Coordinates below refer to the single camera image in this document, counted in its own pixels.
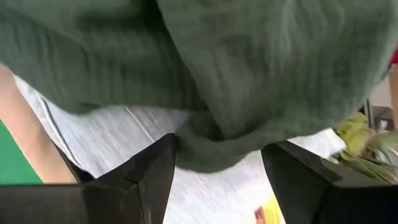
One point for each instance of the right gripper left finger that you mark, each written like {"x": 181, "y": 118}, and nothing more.
{"x": 109, "y": 202}

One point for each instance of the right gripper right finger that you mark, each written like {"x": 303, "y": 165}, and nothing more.
{"x": 326, "y": 199}

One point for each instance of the light blue garment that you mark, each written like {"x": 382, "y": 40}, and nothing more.
{"x": 109, "y": 137}

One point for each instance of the dark green garment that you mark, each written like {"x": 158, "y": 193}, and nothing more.
{"x": 248, "y": 62}

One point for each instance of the clear box orange label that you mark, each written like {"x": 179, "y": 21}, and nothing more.
{"x": 270, "y": 211}

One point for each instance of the artificial succulent plant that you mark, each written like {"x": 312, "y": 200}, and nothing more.
{"x": 357, "y": 140}

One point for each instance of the green table mat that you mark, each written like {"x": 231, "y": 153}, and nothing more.
{"x": 12, "y": 161}

